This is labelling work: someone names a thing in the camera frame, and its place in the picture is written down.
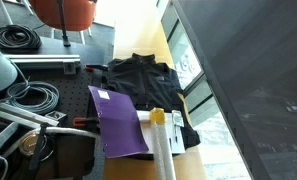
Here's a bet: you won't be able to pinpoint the black fleece vest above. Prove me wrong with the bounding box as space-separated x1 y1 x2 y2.
102 53 200 148

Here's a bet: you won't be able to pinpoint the small white tag card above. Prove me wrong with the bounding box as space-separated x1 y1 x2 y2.
172 110 184 127

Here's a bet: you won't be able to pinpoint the purple plastic folder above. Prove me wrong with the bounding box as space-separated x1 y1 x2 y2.
89 86 149 158

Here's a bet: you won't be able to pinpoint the white paper sheets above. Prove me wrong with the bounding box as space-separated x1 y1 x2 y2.
137 110 185 154

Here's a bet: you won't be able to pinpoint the bubble wrap roll yellow tape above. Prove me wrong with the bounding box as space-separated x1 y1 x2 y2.
150 108 176 180

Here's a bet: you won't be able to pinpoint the black perforated breadboard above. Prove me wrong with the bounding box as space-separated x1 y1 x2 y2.
24 68 102 126

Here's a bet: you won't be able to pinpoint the orange chair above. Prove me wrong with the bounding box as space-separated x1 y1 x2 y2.
28 0 98 32

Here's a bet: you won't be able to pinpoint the round copper metal disc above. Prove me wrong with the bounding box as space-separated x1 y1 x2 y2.
19 134 39 157

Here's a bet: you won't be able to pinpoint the aluminium profile bars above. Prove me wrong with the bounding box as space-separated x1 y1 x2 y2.
0 102 59 157

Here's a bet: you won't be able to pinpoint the orange handled clamp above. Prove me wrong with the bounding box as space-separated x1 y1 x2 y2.
73 117 99 127

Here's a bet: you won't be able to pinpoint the red handled clamp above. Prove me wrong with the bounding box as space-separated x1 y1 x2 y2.
84 64 108 72

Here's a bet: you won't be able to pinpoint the aluminium extrusion rail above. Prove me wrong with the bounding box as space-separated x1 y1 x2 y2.
7 54 81 75

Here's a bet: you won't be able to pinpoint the grey coiled cable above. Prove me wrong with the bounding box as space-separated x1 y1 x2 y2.
5 81 60 115

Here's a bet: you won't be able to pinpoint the black coiled cable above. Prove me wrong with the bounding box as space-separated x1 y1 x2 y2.
0 24 42 52

